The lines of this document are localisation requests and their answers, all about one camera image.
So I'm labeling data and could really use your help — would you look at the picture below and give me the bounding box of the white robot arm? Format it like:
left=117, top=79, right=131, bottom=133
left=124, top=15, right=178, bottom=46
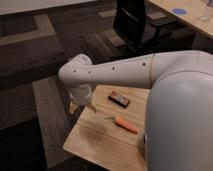
left=58, top=50, right=213, bottom=171

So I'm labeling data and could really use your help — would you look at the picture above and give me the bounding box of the orange carrot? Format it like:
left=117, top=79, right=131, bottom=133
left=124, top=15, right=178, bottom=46
left=107, top=116, right=138, bottom=134

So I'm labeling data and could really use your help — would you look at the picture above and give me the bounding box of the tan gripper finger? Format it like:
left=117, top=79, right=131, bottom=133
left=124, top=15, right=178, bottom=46
left=69, top=103, right=78, bottom=114
left=88, top=104, right=97, bottom=113

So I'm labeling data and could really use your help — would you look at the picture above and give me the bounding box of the blue round disc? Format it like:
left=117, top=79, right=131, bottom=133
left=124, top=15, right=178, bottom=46
left=172, top=8, right=187, bottom=15

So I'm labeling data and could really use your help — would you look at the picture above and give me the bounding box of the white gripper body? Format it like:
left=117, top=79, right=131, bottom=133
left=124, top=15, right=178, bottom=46
left=70, top=84, right=92, bottom=106

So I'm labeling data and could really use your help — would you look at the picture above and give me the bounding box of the clear glass on desk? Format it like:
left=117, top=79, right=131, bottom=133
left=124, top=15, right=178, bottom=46
left=200, top=7, right=213, bottom=22

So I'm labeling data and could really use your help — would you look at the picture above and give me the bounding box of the black office chair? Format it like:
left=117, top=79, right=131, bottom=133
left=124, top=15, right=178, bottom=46
left=113, top=0, right=177, bottom=53

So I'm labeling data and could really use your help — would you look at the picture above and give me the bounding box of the black snack bar packet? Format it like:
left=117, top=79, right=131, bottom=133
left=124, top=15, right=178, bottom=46
left=108, top=91, right=130, bottom=108

